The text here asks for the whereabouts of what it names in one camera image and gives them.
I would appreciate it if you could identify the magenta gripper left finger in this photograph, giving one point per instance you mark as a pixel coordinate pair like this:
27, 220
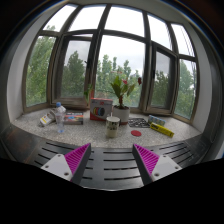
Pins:
70, 166

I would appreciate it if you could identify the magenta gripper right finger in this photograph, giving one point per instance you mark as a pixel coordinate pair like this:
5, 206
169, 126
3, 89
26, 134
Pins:
153, 167

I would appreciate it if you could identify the clear plastic water bottle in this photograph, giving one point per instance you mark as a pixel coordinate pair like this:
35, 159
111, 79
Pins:
59, 115

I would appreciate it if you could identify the red round coaster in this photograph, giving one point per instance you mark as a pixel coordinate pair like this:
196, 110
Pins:
136, 133

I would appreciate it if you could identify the black slatted bench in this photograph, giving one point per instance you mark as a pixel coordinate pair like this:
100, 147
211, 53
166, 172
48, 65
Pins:
110, 169

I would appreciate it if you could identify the yellow long box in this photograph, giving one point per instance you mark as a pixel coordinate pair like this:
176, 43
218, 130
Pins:
161, 129

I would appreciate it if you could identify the light blue small box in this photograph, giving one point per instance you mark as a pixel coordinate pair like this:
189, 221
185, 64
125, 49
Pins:
153, 119

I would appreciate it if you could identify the black patterned flat sheet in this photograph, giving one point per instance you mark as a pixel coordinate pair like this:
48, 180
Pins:
138, 123

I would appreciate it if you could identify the dark flat book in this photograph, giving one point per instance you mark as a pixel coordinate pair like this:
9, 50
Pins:
73, 118

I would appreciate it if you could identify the cream ceramic mug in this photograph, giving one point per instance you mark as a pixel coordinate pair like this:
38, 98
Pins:
112, 124

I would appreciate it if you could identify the white flower pot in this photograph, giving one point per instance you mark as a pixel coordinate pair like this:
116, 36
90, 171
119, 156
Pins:
122, 114

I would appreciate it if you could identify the red filament box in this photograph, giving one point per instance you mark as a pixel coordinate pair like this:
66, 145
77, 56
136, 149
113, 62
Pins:
100, 108

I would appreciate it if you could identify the green plant with red flowers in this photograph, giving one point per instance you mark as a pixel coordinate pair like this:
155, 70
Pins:
122, 87

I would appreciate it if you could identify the brown window frame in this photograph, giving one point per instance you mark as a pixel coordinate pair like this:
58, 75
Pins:
81, 48

